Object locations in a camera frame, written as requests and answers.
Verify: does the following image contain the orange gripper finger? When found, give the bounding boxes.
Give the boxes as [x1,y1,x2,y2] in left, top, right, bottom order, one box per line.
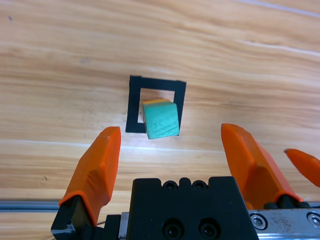
[283,148,320,189]
[51,126,122,236]
[220,122,311,211]

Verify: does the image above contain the green wooden cube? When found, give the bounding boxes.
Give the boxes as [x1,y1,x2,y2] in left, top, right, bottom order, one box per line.
[141,101,181,140]

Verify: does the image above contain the yellow wooden cube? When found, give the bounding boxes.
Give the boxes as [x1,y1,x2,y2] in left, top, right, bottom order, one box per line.
[143,98,173,105]

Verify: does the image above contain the black tape square outline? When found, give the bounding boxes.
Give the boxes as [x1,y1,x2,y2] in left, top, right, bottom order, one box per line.
[124,74,188,135]

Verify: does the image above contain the grey metal edge strip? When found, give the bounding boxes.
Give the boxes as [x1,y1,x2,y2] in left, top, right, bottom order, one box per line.
[0,198,62,213]

